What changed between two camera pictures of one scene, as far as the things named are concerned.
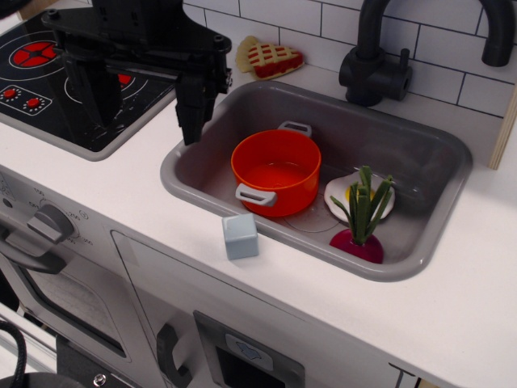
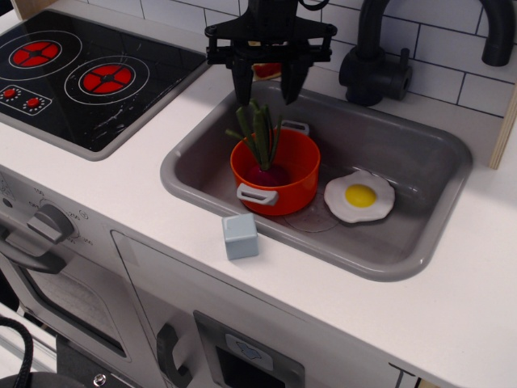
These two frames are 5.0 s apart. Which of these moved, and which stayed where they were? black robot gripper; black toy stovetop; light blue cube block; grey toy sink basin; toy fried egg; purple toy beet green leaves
Moved: black robot gripper; purple toy beet green leaves
Stayed: black toy stovetop; light blue cube block; toy fried egg; grey toy sink basin
